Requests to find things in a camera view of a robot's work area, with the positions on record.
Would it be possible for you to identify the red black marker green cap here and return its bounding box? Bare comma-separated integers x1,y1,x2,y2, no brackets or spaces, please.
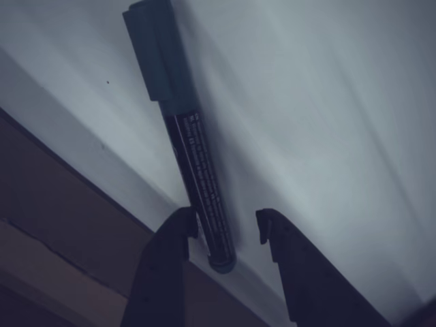
122,0,238,275

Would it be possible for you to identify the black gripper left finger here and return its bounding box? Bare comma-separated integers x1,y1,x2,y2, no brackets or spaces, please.
122,206,200,327

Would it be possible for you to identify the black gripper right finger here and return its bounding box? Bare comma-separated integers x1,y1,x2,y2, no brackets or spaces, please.
255,207,392,327

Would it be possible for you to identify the open brown cardboard box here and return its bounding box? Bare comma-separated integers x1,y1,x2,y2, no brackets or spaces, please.
0,107,283,327

